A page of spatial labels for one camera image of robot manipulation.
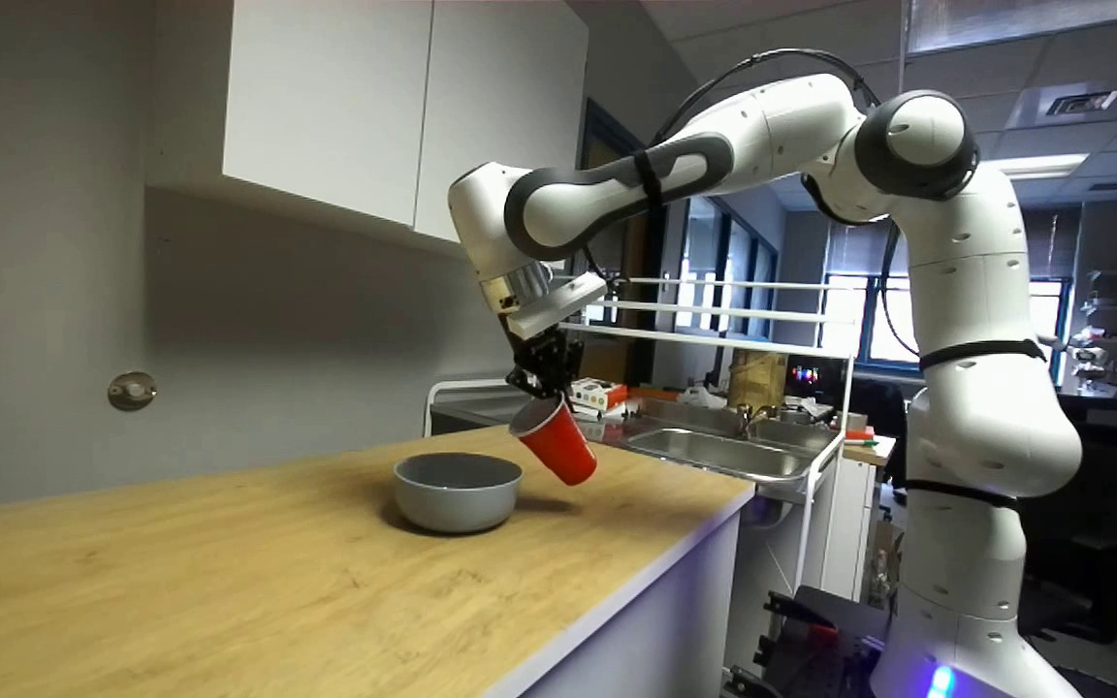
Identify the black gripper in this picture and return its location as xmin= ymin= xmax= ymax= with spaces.
xmin=503 ymin=321 xmax=584 ymax=404

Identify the red plastic cup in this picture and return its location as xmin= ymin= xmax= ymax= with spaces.
xmin=509 ymin=392 xmax=601 ymax=488

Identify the grey ceramic bowl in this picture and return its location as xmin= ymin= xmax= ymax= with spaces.
xmin=387 ymin=449 xmax=528 ymax=537

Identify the red and white box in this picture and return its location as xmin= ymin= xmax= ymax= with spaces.
xmin=571 ymin=370 xmax=634 ymax=423

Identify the stainless steel sink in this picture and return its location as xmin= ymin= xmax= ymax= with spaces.
xmin=621 ymin=416 xmax=841 ymax=492

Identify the brown paper package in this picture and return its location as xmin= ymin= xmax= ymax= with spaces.
xmin=726 ymin=348 xmax=793 ymax=420

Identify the black box with red parts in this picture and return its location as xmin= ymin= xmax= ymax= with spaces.
xmin=752 ymin=581 xmax=894 ymax=698

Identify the ceiling light panel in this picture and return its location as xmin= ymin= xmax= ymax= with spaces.
xmin=985 ymin=148 xmax=1093 ymax=182

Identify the black office chair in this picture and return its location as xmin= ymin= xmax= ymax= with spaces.
xmin=1018 ymin=423 xmax=1117 ymax=648

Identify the ceiling air vent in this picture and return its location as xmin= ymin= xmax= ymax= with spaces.
xmin=1003 ymin=80 xmax=1117 ymax=130

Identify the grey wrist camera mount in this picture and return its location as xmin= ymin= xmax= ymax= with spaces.
xmin=500 ymin=259 xmax=612 ymax=346

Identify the white wire rack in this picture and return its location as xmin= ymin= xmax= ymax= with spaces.
xmin=421 ymin=266 xmax=859 ymax=601

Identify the white wall cabinet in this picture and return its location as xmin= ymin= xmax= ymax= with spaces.
xmin=218 ymin=0 xmax=594 ymax=276

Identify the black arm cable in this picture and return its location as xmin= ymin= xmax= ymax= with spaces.
xmin=646 ymin=43 xmax=889 ymax=148

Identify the round metal wall knob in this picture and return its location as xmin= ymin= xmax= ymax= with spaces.
xmin=106 ymin=369 xmax=161 ymax=416

